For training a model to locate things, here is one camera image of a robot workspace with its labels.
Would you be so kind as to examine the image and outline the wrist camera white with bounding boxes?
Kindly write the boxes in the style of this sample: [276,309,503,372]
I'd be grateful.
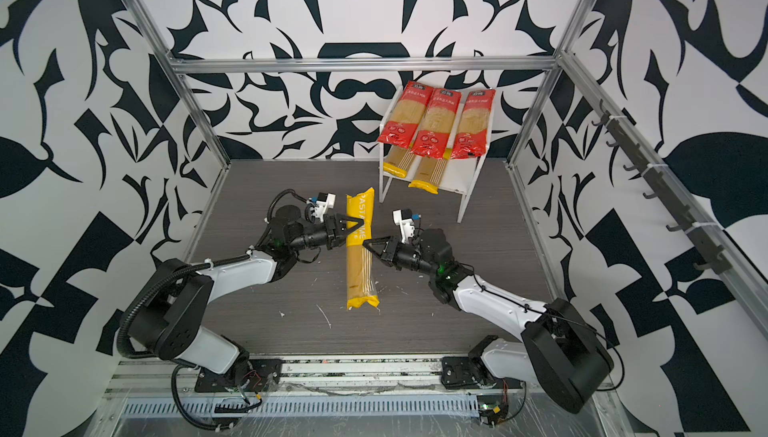
[305,193,336,223]
[393,209,421,244]

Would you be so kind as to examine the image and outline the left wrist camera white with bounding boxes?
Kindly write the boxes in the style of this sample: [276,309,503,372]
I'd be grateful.
[305,193,336,223]

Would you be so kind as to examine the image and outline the white two-tier shelf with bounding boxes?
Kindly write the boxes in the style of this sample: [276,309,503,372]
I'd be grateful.
[377,81,497,222]

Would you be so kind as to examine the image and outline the yellow spaghetti bag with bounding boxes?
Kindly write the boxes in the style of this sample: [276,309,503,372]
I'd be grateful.
[382,146,416,179]
[409,148,452,195]
[346,188,379,309]

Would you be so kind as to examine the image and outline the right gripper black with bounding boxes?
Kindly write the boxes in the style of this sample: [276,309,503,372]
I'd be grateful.
[366,236,443,280]

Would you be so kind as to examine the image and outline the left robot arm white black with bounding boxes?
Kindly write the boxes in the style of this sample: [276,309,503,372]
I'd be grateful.
[116,205,364,375]

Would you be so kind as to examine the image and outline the white cable duct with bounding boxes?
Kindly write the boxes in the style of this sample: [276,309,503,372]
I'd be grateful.
[122,394,479,418]

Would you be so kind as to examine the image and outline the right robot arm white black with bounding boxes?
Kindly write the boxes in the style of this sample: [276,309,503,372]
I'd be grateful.
[363,229,614,414]

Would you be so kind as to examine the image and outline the wall hook rack grey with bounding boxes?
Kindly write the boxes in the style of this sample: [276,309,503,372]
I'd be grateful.
[592,100,733,275]

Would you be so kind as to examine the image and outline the red spaghetti bag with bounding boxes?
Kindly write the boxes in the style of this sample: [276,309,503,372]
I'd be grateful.
[411,88,462,159]
[451,89,496,160]
[377,81,435,148]

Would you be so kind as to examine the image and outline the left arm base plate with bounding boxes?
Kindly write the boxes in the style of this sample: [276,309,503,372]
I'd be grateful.
[194,358,284,393]

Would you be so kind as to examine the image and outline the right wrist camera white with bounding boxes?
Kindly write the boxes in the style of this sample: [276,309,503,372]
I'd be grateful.
[393,209,421,244]

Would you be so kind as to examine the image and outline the aluminium front rail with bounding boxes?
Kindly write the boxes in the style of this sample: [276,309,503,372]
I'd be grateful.
[106,354,446,396]

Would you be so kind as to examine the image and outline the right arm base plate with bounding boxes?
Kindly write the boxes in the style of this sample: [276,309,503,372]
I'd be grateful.
[440,356,524,390]

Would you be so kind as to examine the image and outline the black corrugated cable hose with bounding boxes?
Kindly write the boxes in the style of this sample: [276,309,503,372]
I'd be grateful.
[116,188,313,432]

